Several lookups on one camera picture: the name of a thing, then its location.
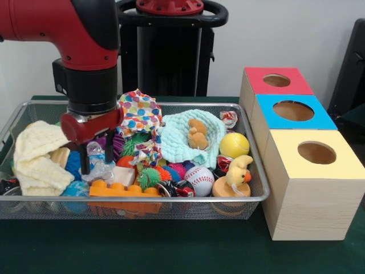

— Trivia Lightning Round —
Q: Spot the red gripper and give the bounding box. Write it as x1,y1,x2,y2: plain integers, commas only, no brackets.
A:
59,107,125,175

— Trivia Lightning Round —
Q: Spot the crushed clear plastic bottle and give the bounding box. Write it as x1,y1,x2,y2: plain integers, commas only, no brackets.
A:
81,141,116,183

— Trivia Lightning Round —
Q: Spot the silver mesh bin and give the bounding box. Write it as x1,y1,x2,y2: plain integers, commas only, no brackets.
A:
0,100,271,220

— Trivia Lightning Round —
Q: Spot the wooden three-hole box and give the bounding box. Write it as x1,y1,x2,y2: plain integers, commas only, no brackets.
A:
238,67,365,241

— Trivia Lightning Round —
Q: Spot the purple spiky monster toy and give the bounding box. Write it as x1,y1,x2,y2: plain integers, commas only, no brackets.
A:
87,132,126,162

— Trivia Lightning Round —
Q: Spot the orange building brick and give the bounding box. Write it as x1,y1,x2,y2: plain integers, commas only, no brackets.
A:
88,179,163,198

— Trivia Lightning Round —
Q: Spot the polka dot cloth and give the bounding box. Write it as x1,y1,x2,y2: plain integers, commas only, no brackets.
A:
115,88,164,168

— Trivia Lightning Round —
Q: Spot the cream knitted cloth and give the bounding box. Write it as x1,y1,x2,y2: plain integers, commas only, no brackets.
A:
13,120,75,197

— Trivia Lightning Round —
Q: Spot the mint green cloth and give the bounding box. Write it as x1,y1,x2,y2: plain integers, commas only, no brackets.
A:
157,109,228,172

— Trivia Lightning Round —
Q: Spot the brown plush toy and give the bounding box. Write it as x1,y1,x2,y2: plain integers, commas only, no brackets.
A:
187,118,210,150

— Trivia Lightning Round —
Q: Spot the white toy baseball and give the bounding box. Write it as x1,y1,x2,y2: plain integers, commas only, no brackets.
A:
184,166,215,197

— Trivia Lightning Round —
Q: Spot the dark green tablecloth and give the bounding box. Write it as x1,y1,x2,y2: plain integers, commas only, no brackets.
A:
0,95,365,274

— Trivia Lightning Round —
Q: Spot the yellow tennis ball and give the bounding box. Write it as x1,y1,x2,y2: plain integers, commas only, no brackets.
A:
218,132,250,159

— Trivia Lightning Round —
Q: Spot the yellow plush duck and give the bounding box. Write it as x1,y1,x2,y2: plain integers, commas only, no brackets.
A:
225,155,254,191

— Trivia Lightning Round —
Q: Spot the black panel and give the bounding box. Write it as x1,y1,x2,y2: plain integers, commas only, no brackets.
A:
327,18,365,115

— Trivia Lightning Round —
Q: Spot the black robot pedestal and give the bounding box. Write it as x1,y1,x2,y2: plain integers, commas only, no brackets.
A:
115,0,229,97

